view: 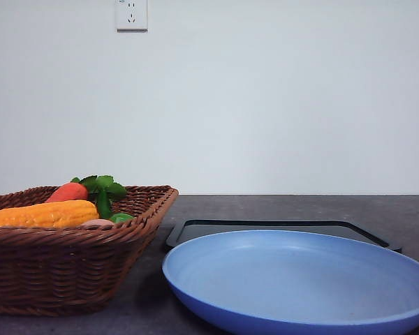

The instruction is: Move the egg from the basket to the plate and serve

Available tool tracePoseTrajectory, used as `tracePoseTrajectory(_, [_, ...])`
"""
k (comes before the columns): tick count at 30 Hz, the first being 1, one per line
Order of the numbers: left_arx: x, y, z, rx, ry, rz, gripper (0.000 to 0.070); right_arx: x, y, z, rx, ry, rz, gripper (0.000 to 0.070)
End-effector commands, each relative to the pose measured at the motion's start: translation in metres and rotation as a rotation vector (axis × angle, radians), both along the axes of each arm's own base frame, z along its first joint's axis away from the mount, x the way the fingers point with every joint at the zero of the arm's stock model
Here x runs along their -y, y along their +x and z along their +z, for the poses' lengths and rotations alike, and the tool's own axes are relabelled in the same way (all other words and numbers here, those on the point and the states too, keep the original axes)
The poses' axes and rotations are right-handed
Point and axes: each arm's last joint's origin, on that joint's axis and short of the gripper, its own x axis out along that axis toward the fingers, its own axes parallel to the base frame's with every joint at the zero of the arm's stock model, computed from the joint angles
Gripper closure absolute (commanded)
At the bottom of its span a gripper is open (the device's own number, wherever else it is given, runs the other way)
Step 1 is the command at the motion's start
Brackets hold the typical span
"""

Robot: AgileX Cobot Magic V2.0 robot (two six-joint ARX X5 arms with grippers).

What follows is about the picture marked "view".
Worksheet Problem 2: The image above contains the brown egg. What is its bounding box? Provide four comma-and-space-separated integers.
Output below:
76, 219, 114, 228

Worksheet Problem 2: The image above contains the blue plate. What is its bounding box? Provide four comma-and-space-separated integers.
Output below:
163, 229, 419, 335

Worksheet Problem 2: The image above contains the brown wicker basket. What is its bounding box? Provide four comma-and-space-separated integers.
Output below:
0, 185, 178, 317

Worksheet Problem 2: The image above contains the black serving tray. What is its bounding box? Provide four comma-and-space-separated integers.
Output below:
166, 220, 402, 253

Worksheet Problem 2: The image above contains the green toy vegetable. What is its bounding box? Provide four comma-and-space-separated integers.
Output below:
110, 213, 135, 223

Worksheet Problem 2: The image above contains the orange toy carrot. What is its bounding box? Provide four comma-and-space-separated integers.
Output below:
45, 182, 88, 202

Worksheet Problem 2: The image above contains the yellow toy corn cob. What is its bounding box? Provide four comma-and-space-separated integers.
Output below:
0, 200, 99, 228

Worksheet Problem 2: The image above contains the white wall socket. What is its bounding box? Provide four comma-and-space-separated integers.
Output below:
117, 0, 148, 33

